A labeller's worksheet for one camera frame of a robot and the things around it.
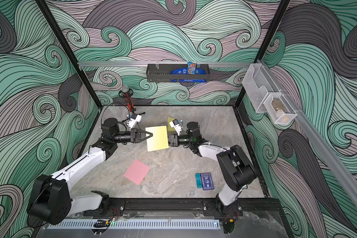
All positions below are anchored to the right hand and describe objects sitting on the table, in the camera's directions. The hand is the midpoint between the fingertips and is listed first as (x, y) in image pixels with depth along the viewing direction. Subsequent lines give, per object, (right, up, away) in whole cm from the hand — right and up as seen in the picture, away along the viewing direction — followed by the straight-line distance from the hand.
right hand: (163, 140), depth 81 cm
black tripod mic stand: (-23, +29, +16) cm, 41 cm away
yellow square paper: (-1, +1, -9) cm, 9 cm away
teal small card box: (+20, -24, +2) cm, 31 cm away
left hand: (-5, +4, -11) cm, 13 cm away
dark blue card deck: (+24, -23, -1) cm, 33 cm away
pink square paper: (-17, -21, +7) cm, 28 cm away
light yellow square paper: (+3, +7, -3) cm, 9 cm away
